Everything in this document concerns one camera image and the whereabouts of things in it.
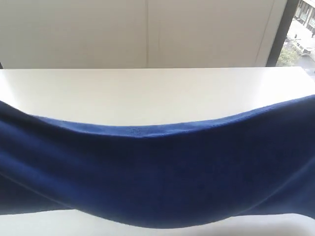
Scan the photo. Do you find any dark window frame post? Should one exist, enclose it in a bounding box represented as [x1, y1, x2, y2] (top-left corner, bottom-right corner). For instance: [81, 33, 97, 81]
[266, 0, 299, 67]

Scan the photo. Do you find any blue microfibre towel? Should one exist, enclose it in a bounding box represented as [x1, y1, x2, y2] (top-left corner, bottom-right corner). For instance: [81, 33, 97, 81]
[0, 95, 315, 229]

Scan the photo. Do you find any white van outside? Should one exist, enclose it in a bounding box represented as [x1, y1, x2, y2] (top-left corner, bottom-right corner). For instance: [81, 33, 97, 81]
[294, 41, 315, 56]

